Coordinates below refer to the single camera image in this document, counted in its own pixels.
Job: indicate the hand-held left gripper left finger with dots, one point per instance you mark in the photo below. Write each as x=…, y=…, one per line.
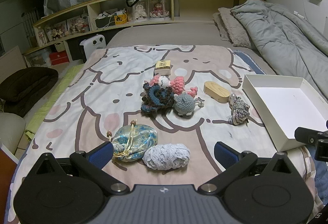
x=102, y=153

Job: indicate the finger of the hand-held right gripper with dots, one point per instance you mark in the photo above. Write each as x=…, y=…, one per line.
x=306, y=137

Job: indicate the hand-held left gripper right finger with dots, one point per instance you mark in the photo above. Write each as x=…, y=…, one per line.
x=223, y=152

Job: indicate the white cardboard box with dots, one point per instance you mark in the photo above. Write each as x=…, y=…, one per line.
x=281, y=101

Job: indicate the grey white yarn skein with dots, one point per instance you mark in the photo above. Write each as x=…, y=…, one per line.
x=239, y=108

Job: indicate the light blue yarn ball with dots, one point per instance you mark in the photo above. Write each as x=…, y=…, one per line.
x=166, y=156

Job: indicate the oval wooden box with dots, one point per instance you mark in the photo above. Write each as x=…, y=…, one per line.
x=217, y=91

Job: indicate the grey crochet toy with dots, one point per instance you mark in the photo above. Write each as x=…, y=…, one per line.
x=183, y=104

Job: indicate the dark blue crochet piece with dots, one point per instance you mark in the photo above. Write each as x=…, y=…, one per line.
x=157, y=97

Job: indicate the pink crochet doll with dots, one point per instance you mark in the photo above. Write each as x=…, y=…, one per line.
x=179, y=85

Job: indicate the small yellow packet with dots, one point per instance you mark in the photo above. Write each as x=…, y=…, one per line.
x=162, y=66

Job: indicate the cartoon printed blanket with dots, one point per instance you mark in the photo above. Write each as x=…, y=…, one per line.
x=102, y=101

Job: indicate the green mat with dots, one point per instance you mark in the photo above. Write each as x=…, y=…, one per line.
x=51, y=101

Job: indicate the dark brown cushion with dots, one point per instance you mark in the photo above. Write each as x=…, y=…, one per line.
x=25, y=85

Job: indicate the red box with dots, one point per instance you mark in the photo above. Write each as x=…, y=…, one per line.
x=59, y=58

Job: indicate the grey duvet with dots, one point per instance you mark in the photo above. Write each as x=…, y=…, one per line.
x=281, y=34

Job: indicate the white heater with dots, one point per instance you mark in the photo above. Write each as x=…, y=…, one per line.
x=93, y=46

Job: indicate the woven basket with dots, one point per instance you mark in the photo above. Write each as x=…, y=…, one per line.
x=60, y=47

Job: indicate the clear plastic bin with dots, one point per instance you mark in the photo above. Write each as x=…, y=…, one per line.
x=38, y=58

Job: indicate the small grey fuzzy pillow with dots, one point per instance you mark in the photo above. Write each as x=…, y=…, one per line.
x=219, y=27

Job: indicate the large grey fuzzy pillow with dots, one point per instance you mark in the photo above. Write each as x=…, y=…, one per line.
x=235, y=27

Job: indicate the figurine display box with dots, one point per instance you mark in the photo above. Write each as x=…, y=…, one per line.
x=78, y=25
x=43, y=34
x=60, y=30

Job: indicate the beige bed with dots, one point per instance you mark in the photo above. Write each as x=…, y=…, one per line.
x=166, y=34

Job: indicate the yellow container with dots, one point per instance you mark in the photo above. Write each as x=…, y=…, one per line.
x=121, y=19

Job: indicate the cream doll in clear case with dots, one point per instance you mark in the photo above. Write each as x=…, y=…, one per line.
x=139, y=11

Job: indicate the wooden headboard shelf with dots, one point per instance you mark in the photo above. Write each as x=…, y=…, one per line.
x=179, y=6

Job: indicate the red doll in clear case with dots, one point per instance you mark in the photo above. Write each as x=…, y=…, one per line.
x=158, y=9

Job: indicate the white wall socket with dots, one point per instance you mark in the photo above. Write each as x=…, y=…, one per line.
x=299, y=14

